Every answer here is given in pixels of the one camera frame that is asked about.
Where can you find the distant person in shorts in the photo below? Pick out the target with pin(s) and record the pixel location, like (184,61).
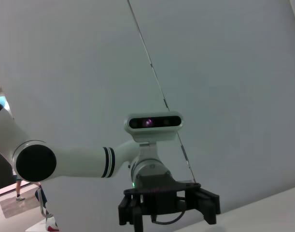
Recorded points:
(18,188)

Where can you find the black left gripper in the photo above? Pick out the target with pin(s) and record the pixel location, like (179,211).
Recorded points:
(161,200)

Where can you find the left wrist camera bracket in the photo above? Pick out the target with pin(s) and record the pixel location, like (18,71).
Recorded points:
(147,151)

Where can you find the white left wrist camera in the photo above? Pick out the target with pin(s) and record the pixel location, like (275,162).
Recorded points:
(153,123)

